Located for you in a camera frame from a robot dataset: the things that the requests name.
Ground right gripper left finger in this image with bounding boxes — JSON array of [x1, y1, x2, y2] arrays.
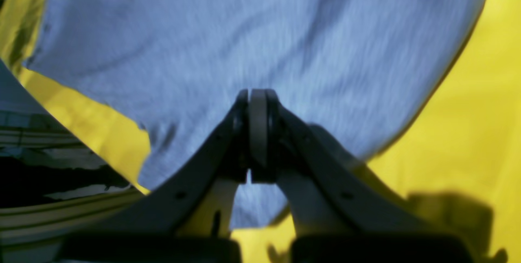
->
[[55, 90, 249, 263]]

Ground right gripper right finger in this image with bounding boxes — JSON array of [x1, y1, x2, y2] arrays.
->
[[249, 89, 475, 263]]

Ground grey t-shirt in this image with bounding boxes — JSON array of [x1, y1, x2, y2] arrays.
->
[[22, 0, 493, 231]]

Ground yellow table cloth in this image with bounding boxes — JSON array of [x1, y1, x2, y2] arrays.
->
[[1, 0, 521, 263]]

